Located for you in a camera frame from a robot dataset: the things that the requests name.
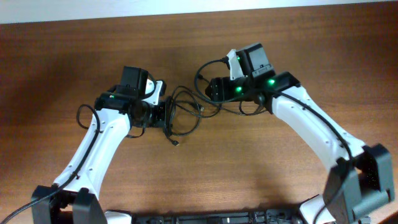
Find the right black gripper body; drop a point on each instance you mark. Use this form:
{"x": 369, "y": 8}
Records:
{"x": 236, "y": 89}

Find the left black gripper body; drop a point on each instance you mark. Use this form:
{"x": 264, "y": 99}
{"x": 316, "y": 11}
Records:
{"x": 153, "y": 116}

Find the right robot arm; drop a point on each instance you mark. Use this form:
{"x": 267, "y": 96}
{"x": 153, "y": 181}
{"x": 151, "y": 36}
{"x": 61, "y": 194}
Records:
{"x": 360, "y": 177}

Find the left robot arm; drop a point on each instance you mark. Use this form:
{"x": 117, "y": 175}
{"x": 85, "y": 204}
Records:
{"x": 74, "y": 194}

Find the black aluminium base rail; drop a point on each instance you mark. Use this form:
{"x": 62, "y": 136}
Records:
{"x": 258, "y": 217}

